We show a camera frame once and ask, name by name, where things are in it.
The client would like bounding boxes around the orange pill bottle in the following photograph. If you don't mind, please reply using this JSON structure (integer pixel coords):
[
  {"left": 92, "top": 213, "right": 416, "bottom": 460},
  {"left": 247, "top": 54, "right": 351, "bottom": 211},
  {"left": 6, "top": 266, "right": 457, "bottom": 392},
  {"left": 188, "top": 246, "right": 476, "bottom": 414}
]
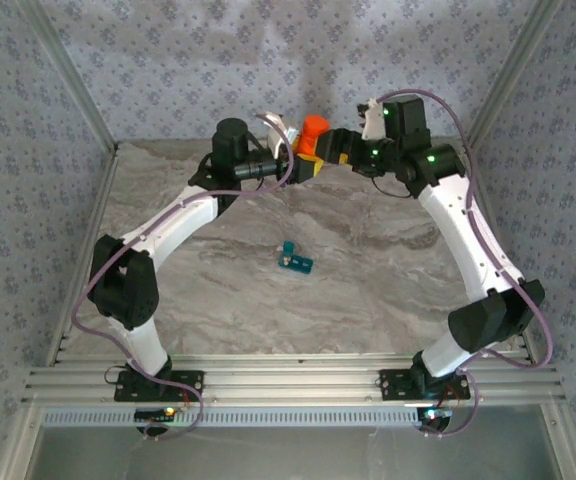
[{"left": 295, "top": 127, "right": 325, "bottom": 159}]

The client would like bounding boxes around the grey slotted cable duct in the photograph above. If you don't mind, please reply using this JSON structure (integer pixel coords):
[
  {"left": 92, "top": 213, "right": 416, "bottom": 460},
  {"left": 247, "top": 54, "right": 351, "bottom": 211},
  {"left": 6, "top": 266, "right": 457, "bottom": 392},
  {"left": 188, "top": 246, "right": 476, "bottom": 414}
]
[{"left": 41, "top": 407, "right": 422, "bottom": 429}]

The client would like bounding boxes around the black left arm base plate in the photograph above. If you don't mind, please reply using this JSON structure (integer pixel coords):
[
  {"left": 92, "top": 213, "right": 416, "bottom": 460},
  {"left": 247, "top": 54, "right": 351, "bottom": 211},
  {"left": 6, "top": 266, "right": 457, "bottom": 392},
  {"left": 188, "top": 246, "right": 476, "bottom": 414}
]
[{"left": 114, "top": 369, "right": 205, "bottom": 404}]

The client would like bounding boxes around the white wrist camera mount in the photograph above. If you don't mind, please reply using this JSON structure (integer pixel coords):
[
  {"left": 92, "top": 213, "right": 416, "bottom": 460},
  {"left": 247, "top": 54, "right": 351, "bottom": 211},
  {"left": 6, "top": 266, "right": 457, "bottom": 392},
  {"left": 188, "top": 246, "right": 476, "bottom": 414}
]
[
  {"left": 357, "top": 98, "right": 389, "bottom": 141},
  {"left": 257, "top": 110, "right": 299, "bottom": 154}
]

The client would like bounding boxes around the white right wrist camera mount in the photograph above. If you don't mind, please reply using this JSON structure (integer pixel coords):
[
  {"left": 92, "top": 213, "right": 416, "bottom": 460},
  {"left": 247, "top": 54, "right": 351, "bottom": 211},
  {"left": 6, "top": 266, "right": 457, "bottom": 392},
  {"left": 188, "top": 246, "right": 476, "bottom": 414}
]
[{"left": 357, "top": 98, "right": 389, "bottom": 141}]

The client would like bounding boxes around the wide aluminium frame rail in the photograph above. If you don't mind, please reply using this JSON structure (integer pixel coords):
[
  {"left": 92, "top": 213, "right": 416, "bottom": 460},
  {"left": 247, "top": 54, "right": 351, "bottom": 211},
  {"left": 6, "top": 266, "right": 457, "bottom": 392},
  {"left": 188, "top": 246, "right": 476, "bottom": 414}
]
[{"left": 21, "top": 353, "right": 567, "bottom": 405}]

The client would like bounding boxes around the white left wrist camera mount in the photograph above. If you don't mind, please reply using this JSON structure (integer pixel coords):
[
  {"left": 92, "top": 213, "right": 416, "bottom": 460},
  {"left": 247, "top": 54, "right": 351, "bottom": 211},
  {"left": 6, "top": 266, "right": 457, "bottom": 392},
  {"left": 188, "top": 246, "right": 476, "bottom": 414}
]
[{"left": 257, "top": 110, "right": 299, "bottom": 154}]

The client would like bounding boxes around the short aluminium frame leg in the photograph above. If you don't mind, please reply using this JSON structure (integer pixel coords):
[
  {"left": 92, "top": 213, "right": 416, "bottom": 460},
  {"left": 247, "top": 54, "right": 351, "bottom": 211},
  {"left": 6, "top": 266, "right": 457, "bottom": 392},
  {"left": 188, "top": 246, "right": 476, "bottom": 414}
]
[
  {"left": 540, "top": 402, "right": 576, "bottom": 480},
  {"left": 0, "top": 402, "right": 44, "bottom": 480}
]

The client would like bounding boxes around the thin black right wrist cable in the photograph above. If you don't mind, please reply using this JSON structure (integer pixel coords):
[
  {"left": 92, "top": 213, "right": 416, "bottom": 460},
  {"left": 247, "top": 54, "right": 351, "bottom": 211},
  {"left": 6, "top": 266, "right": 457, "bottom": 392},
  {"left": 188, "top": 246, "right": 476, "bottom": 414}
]
[{"left": 370, "top": 172, "right": 420, "bottom": 199}]

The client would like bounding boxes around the grey metal panel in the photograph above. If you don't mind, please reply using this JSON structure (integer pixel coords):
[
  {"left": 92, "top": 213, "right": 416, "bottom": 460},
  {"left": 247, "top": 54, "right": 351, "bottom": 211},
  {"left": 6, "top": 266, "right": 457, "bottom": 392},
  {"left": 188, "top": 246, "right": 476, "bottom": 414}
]
[{"left": 27, "top": 405, "right": 569, "bottom": 480}]

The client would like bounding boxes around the slanted aluminium frame post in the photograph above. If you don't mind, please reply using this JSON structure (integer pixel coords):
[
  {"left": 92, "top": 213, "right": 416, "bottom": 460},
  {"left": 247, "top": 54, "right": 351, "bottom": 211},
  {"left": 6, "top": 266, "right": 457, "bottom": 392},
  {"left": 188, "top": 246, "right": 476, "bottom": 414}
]
[
  {"left": 461, "top": 0, "right": 565, "bottom": 151},
  {"left": 16, "top": 0, "right": 121, "bottom": 154}
]

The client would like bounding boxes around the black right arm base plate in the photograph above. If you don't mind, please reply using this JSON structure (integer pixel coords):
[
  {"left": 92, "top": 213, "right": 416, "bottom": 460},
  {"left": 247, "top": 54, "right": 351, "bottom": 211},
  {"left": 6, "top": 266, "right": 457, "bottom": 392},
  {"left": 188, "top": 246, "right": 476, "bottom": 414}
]
[{"left": 378, "top": 368, "right": 471, "bottom": 401}]

